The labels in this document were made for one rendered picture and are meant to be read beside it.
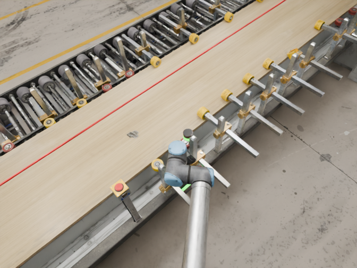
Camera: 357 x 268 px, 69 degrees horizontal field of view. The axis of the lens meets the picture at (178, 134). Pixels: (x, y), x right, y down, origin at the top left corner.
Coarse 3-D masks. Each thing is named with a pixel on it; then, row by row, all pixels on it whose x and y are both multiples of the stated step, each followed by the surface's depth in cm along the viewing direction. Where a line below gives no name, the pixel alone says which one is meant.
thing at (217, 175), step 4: (188, 152) 184; (200, 160) 178; (204, 160) 178; (204, 164) 176; (208, 164) 176; (212, 168) 174; (216, 172) 172; (216, 176) 171; (220, 176) 171; (220, 180) 169; (224, 180) 169; (224, 184) 167; (228, 184) 167
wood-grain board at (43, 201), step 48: (288, 0) 274; (336, 0) 270; (192, 48) 238; (240, 48) 235; (288, 48) 231; (144, 96) 208; (192, 96) 206; (48, 144) 187; (96, 144) 185; (144, 144) 183; (0, 192) 168; (48, 192) 166; (96, 192) 164; (0, 240) 151; (48, 240) 150
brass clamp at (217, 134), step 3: (225, 123) 181; (225, 126) 179; (228, 126) 179; (231, 126) 180; (216, 129) 178; (225, 129) 178; (213, 132) 180; (216, 132) 177; (222, 132) 177; (213, 135) 180; (216, 135) 176; (219, 135) 177; (222, 135) 179; (216, 138) 179; (219, 138) 180
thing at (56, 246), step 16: (304, 48) 253; (240, 96) 218; (224, 112) 216; (208, 128) 214; (144, 176) 189; (96, 208) 170; (112, 208) 185; (80, 224) 169; (64, 240) 168; (48, 256) 166
